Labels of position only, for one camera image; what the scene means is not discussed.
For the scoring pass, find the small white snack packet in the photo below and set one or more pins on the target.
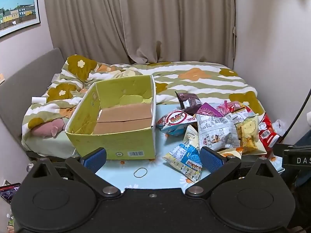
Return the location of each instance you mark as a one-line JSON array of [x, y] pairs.
[[239, 117]]

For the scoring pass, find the grey bed headboard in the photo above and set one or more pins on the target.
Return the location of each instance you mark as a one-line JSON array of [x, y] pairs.
[[26, 77]]

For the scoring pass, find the orange snack packet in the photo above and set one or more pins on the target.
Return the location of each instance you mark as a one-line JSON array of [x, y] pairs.
[[230, 152]]

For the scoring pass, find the yellow cartoon face snack packet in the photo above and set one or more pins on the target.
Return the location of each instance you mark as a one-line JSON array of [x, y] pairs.
[[250, 133]]

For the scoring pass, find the green cardboard box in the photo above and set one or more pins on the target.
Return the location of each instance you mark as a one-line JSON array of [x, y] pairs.
[[114, 140]]

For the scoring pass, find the smartphone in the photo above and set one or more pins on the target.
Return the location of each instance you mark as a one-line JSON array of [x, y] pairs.
[[8, 191]]

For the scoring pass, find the beige curtain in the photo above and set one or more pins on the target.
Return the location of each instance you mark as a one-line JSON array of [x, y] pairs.
[[145, 21]]

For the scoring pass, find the grey printed snack packet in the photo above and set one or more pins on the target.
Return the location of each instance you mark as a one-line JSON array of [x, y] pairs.
[[216, 131]]

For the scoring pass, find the crumpled white wrapper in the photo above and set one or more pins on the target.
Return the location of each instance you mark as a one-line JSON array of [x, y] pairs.
[[279, 126]]

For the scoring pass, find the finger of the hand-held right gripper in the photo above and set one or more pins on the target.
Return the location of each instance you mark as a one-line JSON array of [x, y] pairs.
[[291, 146]]

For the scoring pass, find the rubber band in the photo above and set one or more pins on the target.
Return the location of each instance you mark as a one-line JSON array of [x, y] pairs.
[[140, 172]]

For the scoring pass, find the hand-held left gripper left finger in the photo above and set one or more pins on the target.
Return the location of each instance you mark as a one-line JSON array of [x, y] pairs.
[[94, 160]]

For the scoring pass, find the blue white snack packet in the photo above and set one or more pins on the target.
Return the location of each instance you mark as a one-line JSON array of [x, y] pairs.
[[185, 159]]

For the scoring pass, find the floral striped blanket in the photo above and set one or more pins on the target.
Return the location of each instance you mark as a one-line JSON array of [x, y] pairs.
[[194, 82]]

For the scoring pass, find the red round label snack packet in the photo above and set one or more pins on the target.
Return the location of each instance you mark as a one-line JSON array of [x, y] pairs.
[[176, 122]]

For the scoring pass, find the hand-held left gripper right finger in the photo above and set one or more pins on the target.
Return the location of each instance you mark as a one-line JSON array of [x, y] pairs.
[[211, 161]]

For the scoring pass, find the dark brown snack packet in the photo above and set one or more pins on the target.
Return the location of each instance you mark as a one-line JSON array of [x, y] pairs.
[[188, 102]]

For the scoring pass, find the purple snack packet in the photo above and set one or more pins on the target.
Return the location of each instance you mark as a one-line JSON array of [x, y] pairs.
[[209, 111]]

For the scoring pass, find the pink plush toy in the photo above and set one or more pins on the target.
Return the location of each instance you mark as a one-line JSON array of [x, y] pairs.
[[48, 128]]

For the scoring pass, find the pink ribbon snack packet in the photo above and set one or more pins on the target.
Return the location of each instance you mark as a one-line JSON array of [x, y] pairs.
[[228, 106]]

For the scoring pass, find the framed houses picture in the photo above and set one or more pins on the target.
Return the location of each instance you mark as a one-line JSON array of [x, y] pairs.
[[17, 12]]

